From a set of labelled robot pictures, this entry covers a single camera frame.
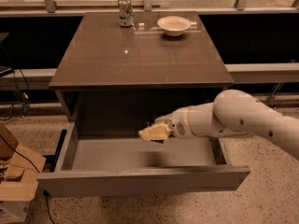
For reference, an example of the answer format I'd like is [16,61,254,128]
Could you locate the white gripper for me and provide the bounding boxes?
[138,107,192,141]

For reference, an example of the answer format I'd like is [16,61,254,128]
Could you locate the dark rxbar chocolate bar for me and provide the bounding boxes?
[150,139,164,144]

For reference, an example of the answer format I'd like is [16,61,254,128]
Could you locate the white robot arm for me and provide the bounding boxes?
[139,90,299,159]

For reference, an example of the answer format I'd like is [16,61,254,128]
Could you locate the grey cabinet with glossy top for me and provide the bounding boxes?
[50,12,233,136]

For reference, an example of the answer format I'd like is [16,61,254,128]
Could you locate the open grey top drawer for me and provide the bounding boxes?
[37,123,250,197]

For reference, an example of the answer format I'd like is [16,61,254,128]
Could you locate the white bowl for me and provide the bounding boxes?
[157,16,192,36]

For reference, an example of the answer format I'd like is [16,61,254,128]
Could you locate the green white soda can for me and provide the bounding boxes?
[118,0,134,27]

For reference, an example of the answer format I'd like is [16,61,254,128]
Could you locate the cardboard boxes stack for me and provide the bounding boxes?
[0,124,46,224]

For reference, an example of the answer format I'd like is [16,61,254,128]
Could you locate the black cable on floor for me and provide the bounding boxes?
[42,189,57,224]

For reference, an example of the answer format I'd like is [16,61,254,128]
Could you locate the black cables at left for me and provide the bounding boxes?
[0,44,32,121]

